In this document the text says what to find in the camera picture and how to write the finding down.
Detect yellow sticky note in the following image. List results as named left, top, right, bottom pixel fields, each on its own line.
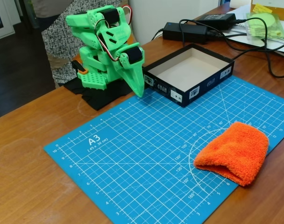
left=252, top=3, right=273, bottom=14

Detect clear bag green printed parts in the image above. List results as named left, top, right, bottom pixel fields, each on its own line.
left=246, top=11, right=284, bottom=42

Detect black power adapter blue light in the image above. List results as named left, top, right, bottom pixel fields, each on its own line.
left=162, top=21, right=209, bottom=44

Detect white paper sheets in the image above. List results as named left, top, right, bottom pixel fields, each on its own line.
left=222, top=7, right=284, bottom=59

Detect black base cloth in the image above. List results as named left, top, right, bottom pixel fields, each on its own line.
left=63, top=78, right=136, bottom=112

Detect black clamp orange handle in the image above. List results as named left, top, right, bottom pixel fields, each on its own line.
left=71, top=59, right=88, bottom=76

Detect white door frame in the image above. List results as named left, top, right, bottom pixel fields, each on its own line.
left=0, top=0, right=14, bottom=43

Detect person in speckled grey garment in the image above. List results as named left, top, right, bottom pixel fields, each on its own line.
left=31, top=0, right=138, bottom=89

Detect dark blue cardboard box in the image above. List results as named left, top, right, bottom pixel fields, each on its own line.
left=142, top=43, right=235, bottom=108

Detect orange terry wristband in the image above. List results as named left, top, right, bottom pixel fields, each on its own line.
left=193, top=121, right=270, bottom=187

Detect red white servo wire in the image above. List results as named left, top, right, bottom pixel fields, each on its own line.
left=95, top=5, right=133, bottom=63

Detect long black power cable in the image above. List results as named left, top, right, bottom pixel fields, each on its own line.
left=178, top=17, right=284, bottom=78

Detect black flat power adapter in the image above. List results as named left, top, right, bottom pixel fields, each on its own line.
left=196, top=13, right=237, bottom=30

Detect brown cardboard package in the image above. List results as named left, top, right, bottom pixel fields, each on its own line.
left=250, top=0, right=284, bottom=21

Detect blue A3 cutting mat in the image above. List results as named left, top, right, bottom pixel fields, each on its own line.
left=43, top=76, right=284, bottom=224

